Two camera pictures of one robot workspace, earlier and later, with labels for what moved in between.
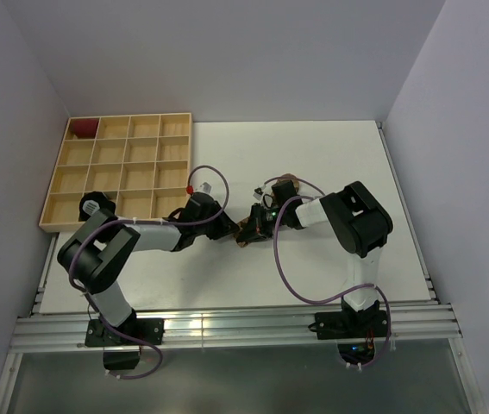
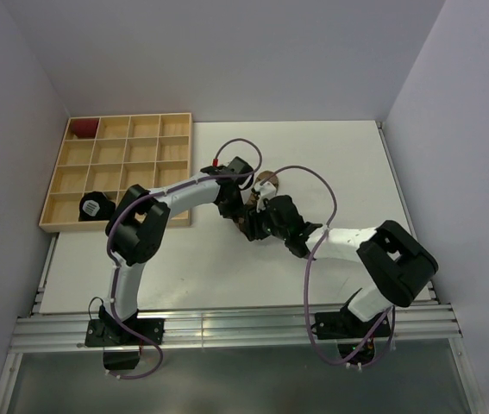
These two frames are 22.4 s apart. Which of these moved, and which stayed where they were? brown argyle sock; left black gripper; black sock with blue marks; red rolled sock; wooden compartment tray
Moved: brown argyle sock; left black gripper
Stayed: red rolled sock; wooden compartment tray; black sock with blue marks
